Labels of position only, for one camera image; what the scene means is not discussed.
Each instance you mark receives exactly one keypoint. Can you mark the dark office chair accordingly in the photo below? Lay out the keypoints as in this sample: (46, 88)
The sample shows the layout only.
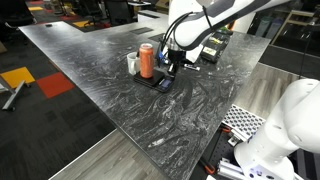
(16, 11)

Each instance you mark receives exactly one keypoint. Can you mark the black digital scale pad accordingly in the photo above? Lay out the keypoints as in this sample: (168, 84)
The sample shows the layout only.
(151, 80)

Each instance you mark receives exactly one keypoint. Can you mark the round black table grommet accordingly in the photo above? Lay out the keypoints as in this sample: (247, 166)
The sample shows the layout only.
(49, 25)

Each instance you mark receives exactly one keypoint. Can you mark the black and white marker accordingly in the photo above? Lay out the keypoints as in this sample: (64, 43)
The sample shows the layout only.
(192, 67)

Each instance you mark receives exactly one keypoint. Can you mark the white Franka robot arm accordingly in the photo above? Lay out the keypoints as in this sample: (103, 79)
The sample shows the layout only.
(300, 116)

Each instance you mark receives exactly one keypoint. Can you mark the white paper sheet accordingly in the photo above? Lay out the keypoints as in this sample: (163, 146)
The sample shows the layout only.
(196, 55)

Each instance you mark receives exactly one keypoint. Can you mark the black device with yellow labels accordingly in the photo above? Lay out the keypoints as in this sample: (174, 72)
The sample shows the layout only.
(215, 46)

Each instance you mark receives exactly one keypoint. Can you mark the white ceramic mug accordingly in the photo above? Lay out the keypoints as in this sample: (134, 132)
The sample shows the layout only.
(132, 63)

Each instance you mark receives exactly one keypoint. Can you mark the aluminium extrusion rail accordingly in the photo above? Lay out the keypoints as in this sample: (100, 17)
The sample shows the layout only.
(230, 170)

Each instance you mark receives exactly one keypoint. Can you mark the rectangular black table grommet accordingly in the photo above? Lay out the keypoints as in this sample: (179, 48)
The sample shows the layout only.
(141, 30)
(156, 37)

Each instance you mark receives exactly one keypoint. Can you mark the wooden framed glass cabinet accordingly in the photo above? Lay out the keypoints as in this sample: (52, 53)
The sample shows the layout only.
(296, 31)

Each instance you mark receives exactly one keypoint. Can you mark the black optical breadboard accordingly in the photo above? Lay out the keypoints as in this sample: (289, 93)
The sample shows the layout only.
(218, 150)

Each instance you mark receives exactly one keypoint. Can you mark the orange drink can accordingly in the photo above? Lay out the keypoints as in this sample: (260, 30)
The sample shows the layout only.
(146, 61)

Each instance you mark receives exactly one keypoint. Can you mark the grey metal stand leg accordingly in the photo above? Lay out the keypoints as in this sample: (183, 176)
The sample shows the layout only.
(13, 96)

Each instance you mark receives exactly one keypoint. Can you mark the black office chair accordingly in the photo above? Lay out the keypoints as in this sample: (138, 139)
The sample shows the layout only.
(117, 11)

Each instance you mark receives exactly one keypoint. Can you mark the perforated metal plate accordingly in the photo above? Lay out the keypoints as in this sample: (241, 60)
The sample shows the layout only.
(243, 120)

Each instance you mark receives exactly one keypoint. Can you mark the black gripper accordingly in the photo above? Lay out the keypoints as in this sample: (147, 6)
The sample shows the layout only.
(175, 57)

